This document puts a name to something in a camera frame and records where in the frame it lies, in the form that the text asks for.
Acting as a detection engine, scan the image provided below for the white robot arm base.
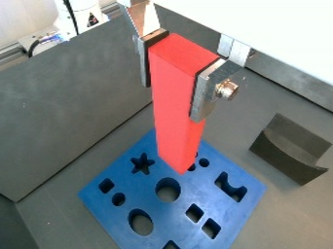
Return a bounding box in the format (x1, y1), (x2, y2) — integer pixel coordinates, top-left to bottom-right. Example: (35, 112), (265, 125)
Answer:
(54, 0), (110, 39)

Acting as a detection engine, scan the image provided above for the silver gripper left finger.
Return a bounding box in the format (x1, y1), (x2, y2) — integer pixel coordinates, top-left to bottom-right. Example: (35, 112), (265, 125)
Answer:
(118, 0), (169, 88)

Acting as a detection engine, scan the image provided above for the dark grey foam panel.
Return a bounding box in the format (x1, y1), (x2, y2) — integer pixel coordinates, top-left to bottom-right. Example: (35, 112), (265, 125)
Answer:
(0, 17), (152, 202)

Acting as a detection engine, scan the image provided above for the red rectangular block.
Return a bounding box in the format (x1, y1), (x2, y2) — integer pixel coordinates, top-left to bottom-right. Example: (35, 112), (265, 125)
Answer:
(149, 33), (217, 174)

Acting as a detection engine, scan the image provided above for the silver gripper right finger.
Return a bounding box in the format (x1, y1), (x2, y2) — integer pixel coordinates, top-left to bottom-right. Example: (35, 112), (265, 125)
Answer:
(190, 34), (252, 123)

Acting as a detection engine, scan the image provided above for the dark grey curved foam block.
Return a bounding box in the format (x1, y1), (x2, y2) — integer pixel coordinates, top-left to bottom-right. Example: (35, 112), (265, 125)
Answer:
(250, 114), (332, 186)

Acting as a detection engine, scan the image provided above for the grey aluminium rail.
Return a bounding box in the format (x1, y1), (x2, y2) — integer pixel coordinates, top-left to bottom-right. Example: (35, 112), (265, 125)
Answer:
(0, 0), (119, 71)

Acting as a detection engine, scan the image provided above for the blue shape sorter board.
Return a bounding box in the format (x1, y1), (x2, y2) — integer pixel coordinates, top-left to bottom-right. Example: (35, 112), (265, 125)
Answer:
(78, 132), (267, 249)

